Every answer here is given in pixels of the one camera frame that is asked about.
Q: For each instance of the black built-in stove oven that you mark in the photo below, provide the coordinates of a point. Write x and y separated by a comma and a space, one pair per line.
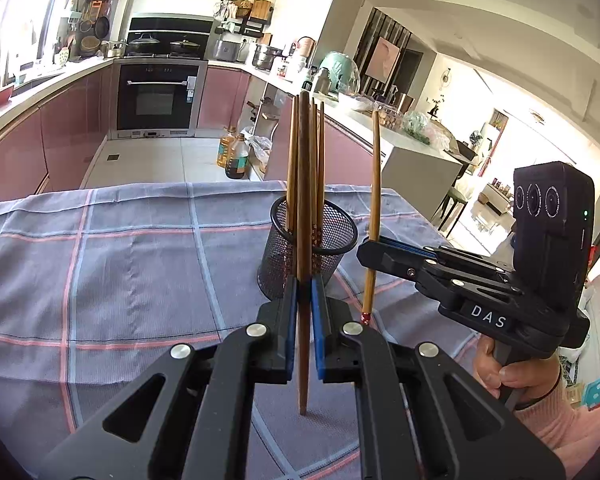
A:
152, 100

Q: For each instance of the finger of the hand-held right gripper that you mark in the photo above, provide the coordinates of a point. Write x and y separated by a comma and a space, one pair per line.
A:
445, 259
390, 260

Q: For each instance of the black mesh utensil holder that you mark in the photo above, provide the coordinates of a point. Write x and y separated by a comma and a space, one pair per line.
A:
275, 260

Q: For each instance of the small steel kettle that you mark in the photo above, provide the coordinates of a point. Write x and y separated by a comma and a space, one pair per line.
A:
115, 50

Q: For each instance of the dark cooking oil bottle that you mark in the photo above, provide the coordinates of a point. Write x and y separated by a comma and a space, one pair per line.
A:
237, 160

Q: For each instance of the yellow cooking oil bottle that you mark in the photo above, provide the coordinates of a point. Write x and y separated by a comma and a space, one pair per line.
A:
226, 150

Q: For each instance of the pink cabinet beside oven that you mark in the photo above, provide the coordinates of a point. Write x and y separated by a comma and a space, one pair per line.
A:
222, 97

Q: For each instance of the white plastic bag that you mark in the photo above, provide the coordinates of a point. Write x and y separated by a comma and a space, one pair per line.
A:
261, 152

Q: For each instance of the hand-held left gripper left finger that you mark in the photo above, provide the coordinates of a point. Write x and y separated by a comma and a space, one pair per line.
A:
292, 330

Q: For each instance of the silver rice cooker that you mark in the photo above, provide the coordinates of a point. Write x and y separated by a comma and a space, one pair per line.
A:
226, 48

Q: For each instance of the white bowl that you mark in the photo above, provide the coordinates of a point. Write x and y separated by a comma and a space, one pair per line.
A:
355, 102

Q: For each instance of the clear container of nuts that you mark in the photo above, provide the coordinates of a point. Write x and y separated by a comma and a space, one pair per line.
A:
391, 119

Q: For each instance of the steel stockpot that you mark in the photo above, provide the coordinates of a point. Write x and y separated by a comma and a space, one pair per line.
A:
266, 57

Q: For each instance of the blue checked tablecloth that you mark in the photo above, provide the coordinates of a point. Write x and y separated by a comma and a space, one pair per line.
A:
130, 270

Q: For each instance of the person's right hand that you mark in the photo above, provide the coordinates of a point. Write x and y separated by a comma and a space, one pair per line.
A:
530, 377

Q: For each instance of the pink thermos jug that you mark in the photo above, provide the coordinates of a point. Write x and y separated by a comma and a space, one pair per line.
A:
304, 50

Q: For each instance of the white dotted vase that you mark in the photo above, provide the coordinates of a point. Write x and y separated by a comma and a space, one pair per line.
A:
62, 55

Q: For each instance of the black lidded wok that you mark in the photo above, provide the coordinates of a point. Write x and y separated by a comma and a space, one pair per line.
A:
185, 47
144, 45

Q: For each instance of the pink wall painting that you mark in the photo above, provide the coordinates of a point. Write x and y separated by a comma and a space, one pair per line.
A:
385, 59

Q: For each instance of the kitchen window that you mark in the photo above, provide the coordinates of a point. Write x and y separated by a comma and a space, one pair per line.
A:
20, 5

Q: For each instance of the wooden cutting board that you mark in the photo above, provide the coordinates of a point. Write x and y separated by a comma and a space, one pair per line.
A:
260, 10

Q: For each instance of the green air fryer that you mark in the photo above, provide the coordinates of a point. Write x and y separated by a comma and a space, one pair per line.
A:
340, 72

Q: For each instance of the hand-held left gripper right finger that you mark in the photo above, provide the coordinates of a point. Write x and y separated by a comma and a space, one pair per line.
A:
319, 330

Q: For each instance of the hanging kitchen utensils rack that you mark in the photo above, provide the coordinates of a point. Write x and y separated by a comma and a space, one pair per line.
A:
87, 25

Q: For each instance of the bag of green vegetables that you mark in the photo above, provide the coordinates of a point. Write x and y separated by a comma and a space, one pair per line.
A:
422, 129

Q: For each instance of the black wall rack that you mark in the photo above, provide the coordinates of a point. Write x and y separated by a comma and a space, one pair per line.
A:
242, 27

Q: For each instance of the standing fan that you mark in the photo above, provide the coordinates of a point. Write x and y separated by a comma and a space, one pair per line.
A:
475, 139

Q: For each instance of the person's right forearm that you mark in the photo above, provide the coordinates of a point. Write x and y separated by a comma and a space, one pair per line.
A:
555, 425

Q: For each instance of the long pink base cabinets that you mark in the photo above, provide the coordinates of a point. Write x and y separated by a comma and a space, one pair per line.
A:
45, 140

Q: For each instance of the wall clock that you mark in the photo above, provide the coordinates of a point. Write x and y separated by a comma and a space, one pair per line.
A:
446, 79

